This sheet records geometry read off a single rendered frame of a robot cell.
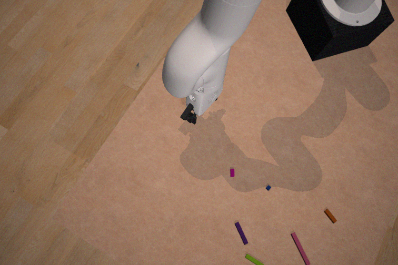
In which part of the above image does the lime green rod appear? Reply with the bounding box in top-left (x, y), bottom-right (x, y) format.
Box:
top-left (245, 254), bottom-right (264, 265)

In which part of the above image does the purple rod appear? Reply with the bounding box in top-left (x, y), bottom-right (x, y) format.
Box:
top-left (235, 222), bottom-right (248, 245)

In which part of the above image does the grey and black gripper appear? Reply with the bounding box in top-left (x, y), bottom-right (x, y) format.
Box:
top-left (180, 84), bottom-right (223, 124)

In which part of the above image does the orange-brown rectangular bar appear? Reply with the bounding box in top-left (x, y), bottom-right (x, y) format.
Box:
top-left (324, 209), bottom-right (337, 223)

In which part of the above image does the pink rod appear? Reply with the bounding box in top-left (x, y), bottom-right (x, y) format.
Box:
top-left (291, 232), bottom-right (310, 265)

